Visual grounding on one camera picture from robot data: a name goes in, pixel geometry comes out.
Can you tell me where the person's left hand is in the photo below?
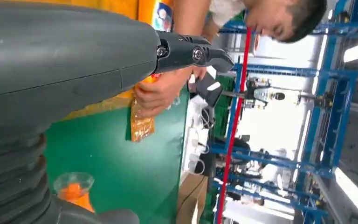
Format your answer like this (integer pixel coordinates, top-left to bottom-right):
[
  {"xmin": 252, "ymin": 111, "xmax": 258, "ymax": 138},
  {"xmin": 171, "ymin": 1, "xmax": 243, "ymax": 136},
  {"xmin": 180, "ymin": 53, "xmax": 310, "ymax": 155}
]
[{"xmin": 193, "ymin": 65, "xmax": 209, "ymax": 82}]

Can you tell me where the green table mat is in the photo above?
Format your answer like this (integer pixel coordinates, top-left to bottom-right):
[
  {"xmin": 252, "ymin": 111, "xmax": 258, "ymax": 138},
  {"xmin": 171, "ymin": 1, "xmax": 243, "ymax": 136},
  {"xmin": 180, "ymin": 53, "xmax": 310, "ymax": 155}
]
[{"xmin": 44, "ymin": 74, "xmax": 191, "ymax": 224}]

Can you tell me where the person's right hand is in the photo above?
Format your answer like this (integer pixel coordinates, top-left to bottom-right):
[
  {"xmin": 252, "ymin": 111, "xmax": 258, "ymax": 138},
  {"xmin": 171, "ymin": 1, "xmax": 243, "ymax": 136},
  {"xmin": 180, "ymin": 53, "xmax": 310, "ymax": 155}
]
[{"xmin": 134, "ymin": 66, "xmax": 196, "ymax": 119}]

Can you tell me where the blue metal rack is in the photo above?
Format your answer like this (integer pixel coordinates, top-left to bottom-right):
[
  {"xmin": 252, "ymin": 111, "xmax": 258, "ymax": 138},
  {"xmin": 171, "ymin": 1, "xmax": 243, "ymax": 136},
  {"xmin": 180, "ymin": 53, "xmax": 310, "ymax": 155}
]
[{"xmin": 208, "ymin": 0, "xmax": 358, "ymax": 224}]

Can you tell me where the white grey machine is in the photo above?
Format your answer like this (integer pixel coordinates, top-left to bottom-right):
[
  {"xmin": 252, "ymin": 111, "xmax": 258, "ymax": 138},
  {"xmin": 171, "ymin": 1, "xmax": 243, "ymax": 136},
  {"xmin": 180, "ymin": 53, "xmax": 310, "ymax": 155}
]
[{"xmin": 245, "ymin": 77, "xmax": 303, "ymax": 109}]

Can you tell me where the red pole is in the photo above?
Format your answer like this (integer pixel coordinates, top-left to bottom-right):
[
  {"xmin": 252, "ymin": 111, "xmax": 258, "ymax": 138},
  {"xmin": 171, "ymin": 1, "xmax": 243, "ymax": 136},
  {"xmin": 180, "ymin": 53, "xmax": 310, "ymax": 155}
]
[{"xmin": 215, "ymin": 27, "xmax": 253, "ymax": 224}]

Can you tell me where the yellow plastic sheet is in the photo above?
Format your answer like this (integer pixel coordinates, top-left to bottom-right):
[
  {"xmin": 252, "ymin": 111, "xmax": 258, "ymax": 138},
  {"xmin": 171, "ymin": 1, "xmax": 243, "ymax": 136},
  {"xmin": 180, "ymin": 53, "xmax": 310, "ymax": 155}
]
[{"xmin": 21, "ymin": 0, "xmax": 156, "ymax": 143}]

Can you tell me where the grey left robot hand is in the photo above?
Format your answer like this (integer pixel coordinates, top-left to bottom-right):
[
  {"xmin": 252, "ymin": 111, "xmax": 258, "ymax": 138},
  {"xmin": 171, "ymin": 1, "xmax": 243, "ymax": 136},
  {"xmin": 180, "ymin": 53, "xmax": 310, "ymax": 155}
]
[{"xmin": 0, "ymin": 0, "xmax": 235, "ymax": 224}]

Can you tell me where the brown cardboard box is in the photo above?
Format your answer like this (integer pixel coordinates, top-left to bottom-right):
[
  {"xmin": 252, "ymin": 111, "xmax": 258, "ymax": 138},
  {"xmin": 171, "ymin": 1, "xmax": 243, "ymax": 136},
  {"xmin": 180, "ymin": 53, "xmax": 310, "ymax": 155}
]
[{"xmin": 175, "ymin": 173, "xmax": 210, "ymax": 224}]

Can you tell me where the orange drink bottle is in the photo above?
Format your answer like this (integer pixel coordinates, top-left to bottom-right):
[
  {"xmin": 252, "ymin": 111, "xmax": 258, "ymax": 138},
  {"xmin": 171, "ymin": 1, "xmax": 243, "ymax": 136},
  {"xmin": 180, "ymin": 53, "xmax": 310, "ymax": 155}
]
[
  {"xmin": 137, "ymin": 0, "xmax": 174, "ymax": 34},
  {"xmin": 53, "ymin": 172, "xmax": 96, "ymax": 214}
]

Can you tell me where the person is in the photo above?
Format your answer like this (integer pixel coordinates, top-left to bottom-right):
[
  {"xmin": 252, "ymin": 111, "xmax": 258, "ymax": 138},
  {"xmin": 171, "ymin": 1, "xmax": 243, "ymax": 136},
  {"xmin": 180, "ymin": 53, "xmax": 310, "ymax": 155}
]
[{"xmin": 134, "ymin": 0, "xmax": 328, "ymax": 119}]

